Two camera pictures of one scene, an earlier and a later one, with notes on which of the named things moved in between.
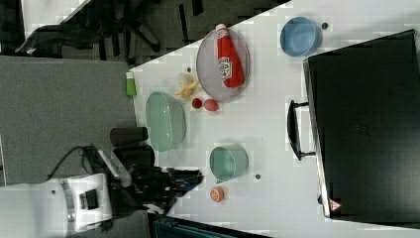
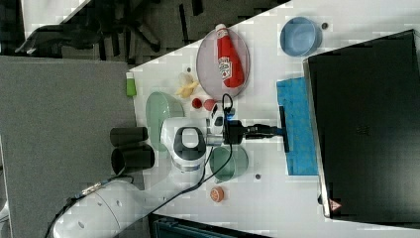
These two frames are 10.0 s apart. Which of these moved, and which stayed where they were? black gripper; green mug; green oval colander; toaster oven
Moved: black gripper
Stayed: green oval colander; toaster oven; green mug
